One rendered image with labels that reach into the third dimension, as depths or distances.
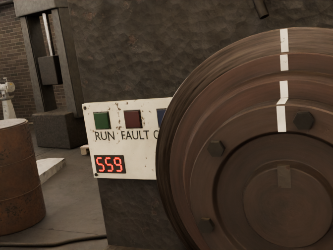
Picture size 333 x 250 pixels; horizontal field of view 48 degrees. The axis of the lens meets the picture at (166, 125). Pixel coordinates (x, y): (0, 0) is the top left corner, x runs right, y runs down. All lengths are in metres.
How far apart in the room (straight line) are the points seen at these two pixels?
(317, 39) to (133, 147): 0.46
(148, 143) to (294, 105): 0.41
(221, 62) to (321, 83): 0.15
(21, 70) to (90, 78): 8.46
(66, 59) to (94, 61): 5.04
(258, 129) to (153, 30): 0.38
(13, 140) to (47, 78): 3.08
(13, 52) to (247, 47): 8.95
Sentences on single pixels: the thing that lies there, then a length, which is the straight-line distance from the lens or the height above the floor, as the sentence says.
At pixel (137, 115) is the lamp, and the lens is 0.82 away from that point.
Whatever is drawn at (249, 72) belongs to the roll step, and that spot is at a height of 1.29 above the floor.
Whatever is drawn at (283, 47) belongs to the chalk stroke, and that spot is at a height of 1.32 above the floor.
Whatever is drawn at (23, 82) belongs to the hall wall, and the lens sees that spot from 9.34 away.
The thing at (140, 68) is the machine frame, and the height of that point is 1.31.
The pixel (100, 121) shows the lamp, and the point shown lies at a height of 1.20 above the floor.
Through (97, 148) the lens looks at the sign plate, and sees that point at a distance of 0.90.
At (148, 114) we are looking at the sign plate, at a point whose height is 1.21.
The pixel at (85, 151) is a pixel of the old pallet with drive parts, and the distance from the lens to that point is 5.46.
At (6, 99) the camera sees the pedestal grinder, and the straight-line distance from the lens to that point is 9.19.
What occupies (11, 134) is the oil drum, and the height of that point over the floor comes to 0.82.
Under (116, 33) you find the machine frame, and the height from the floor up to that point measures 1.39.
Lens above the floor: 1.34
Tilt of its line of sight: 11 degrees down
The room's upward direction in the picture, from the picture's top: 7 degrees counter-clockwise
